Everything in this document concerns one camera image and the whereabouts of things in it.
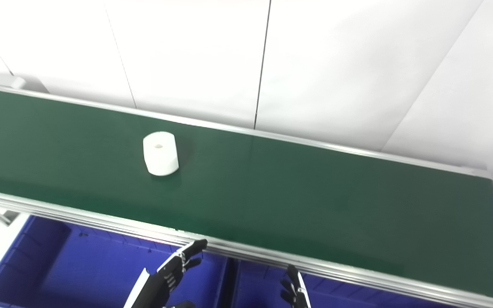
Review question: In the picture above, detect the white and black left hand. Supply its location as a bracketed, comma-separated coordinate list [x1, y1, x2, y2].
[122, 239, 208, 308]

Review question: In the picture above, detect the white cylindrical plastic part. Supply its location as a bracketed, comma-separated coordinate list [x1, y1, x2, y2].
[143, 131, 179, 176]

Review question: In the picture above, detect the white and black right hand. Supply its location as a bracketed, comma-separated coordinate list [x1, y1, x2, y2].
[280, 264, 312, 308]

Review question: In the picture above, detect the blue plastic bin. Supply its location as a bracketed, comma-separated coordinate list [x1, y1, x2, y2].
[0, 214, 231, 308]
[229, 257, 465, 308]

